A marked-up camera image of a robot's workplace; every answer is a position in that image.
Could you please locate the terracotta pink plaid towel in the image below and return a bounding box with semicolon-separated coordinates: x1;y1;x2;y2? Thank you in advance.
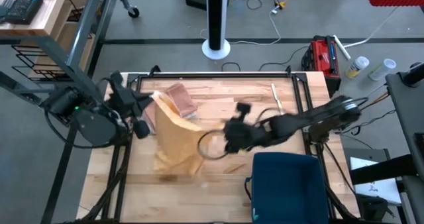
144;82;199;135

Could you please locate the white and black tower fan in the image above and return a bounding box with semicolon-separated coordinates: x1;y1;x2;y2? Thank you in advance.
201;0;232;61

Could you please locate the navy blue fabric bin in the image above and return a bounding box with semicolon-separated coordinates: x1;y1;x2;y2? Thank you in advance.
244;152;329;224

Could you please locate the wooden workbench grey steel frame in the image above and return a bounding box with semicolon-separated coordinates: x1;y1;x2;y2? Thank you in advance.
0;0;142;112

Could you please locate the black bag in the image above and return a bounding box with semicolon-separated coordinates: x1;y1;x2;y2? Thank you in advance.
356;194;396;223

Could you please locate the white floor cable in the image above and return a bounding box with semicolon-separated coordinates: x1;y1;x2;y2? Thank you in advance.
200;5;282;46

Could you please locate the black flat beam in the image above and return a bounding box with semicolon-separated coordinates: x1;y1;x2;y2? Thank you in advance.
350;153;420;186

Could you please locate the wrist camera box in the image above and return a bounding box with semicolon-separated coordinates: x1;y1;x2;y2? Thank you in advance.
134;119;151;140
235;101;252;117

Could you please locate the grey side desk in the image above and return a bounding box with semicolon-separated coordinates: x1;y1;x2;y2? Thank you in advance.
386;62;424;224

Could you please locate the white canister yellow label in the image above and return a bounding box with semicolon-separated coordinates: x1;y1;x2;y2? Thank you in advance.
344;55;370;80

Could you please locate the black aluminium table frame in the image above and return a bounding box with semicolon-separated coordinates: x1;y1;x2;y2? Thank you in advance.
62;72;362;224

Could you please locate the black cable with connector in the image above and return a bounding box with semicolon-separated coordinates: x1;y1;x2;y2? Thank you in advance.
337;91;398;136

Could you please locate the black right camera cable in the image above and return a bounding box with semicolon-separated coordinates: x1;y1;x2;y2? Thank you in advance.
197;129;229;161

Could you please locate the black electronic device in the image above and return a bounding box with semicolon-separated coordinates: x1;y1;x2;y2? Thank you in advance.
3;0;44;26

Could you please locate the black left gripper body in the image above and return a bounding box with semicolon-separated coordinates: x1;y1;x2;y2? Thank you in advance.
109;70;146;119

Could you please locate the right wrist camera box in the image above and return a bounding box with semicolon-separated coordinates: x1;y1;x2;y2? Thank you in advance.
235;101;252;117

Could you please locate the white board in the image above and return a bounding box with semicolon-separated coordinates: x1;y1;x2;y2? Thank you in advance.
350;156;403;205

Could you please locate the thin wooden stick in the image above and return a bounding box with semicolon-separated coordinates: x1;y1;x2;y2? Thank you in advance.
270;83;286;115

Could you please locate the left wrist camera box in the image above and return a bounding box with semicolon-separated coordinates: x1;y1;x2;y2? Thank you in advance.
134;119;151;140

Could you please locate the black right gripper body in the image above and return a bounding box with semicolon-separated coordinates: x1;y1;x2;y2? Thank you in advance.
223;116;266;154

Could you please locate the yellow plaid towel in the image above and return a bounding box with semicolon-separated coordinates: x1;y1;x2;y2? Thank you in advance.
150;90;226;179

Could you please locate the red tool case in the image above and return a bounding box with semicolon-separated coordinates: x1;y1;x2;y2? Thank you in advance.
300;34;342;97

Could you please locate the dark grey flat device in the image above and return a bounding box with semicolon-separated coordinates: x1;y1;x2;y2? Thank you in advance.
0;0;16;19

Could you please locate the white plastic tube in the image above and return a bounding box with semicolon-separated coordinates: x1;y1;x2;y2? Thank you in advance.
332;34;352;61

